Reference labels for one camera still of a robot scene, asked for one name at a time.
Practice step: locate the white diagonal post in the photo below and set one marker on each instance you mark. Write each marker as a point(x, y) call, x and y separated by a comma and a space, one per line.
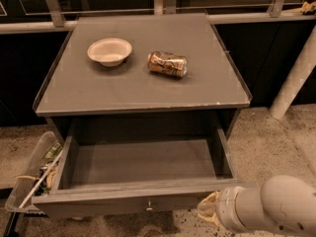
point(299, 73)

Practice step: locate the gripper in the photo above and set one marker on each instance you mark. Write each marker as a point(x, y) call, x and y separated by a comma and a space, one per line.
point(226, 207)

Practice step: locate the white stick in bin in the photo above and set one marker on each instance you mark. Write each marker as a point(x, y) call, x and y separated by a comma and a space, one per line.
point(44, 175)

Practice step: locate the metal top drawer knob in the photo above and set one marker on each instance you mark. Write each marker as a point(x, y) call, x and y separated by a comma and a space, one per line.
point(149, 207)

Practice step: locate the crushed gold drink can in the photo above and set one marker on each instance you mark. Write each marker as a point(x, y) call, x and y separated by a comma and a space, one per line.
point(167, 63)

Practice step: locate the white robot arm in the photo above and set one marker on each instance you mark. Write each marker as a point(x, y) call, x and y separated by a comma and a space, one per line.
point(281, 205)

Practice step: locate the metal railing frame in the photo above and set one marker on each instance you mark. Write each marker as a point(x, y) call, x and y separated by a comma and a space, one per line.
point(35, 16)

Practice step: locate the white paper bowl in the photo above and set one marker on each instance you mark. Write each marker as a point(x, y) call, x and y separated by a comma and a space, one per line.
point(109, 52)

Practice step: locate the grey cabinet with top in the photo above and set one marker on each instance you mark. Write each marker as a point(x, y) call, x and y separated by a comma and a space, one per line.
point(78, 86)

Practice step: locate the crumpled tan cloth on rail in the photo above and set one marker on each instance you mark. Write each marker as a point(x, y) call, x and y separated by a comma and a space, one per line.
point(308, 8)

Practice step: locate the grey top drawer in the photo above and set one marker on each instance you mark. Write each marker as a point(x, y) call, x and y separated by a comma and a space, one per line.
point(119, 177)

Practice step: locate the clear plastic bin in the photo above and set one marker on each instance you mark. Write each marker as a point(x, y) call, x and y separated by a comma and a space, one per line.
point(42, 156)

